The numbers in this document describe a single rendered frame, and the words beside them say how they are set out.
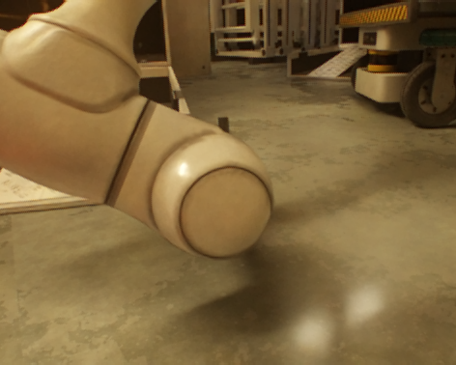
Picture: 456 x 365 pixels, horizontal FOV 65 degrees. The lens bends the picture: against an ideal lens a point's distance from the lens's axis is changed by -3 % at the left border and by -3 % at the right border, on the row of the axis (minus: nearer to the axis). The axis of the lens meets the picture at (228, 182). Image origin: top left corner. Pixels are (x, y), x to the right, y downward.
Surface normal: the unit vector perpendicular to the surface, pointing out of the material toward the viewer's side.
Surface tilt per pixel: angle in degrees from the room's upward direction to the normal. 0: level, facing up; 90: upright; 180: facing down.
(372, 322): 0
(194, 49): 90
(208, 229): 88
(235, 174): 72
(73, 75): 67
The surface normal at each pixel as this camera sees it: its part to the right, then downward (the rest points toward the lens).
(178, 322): -0.04, -0.93
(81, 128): 0.29, 0.04
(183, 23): 0.50, 0.30
